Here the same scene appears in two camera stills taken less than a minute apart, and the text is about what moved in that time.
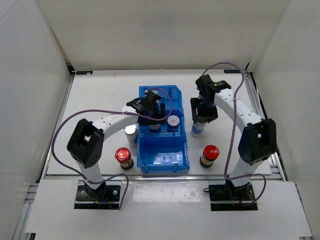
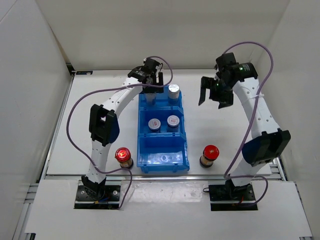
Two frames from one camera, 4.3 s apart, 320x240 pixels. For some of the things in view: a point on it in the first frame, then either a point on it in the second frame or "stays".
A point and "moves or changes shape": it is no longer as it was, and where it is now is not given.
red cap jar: [123, 155] stays
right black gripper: [195, 104] → [206, 83]
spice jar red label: [173, 123] stays
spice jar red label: [154, 128] stays
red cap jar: [210, 153] stays
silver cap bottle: [131, 131] moves or changes shape
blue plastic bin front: [162, 153] stays
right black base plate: [221, 198] stays
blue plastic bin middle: [143, 131] stays
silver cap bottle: [197, 129] → [173, 94]
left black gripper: [161, 110] → [153, 89]
